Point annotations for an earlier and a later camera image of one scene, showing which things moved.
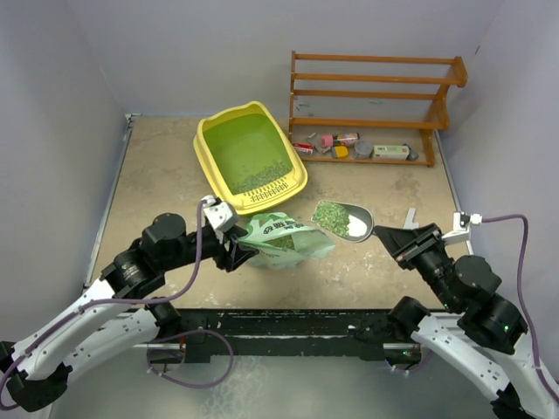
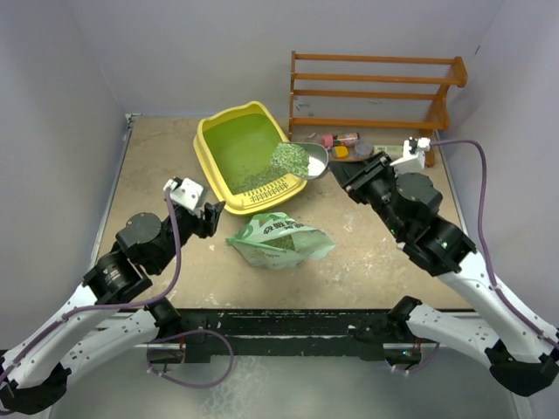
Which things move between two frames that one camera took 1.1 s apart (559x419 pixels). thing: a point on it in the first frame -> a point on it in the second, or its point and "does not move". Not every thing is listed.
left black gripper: x=233 y=257 -> x=207 y=223
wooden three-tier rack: x=459 y=81 does not move
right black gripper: x=396 y=238 -> x=355 y=175
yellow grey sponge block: x=339 y=152 does not move
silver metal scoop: x=350 y=223 -> x=305 y=160
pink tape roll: x=327 y=140 does not move
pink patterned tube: x=348 y=139 does not move
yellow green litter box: x=247 y=157 does not move
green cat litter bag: x=284 y=242 does not move
